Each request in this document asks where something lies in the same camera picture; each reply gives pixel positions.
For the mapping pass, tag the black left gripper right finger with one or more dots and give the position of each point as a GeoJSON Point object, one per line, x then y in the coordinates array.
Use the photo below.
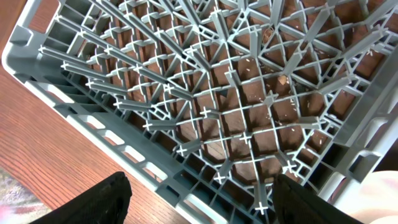
{"type": "Point", "coordinates": [295, 205]}

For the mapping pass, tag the grey plastic dishwasher rack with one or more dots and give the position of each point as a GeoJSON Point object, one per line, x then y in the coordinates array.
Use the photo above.
{"type": "Point", "coordinates": [205, 102]}

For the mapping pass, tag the pink shallow bowl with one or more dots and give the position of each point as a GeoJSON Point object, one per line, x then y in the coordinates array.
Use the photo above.
{"type": "Point", "coordinates": [374, 201]}

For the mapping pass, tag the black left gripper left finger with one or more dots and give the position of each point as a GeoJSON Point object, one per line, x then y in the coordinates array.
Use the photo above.
{"type": "Point", "coordinates": [106, 202]}

